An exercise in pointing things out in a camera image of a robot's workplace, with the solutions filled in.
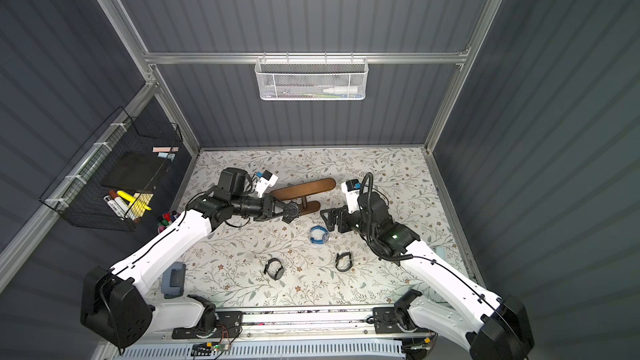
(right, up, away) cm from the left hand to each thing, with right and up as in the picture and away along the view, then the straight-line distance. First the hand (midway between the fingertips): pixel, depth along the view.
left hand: (290, 214), depth 72 cm
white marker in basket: (-47, +3, -5) cm, 48 cm away
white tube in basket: (+16, +44, +22) cm, 51 cm away
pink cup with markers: (-43, -3, +10) cm, 44 cm away
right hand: (+12, 0, +3) cm, 13 cm away
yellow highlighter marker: (-44, +4, -2) cm, 45 cm away
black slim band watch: (+15, -17, +14) cm, 27 cm away
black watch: (-7, -21, +12) cm, 25 cm away
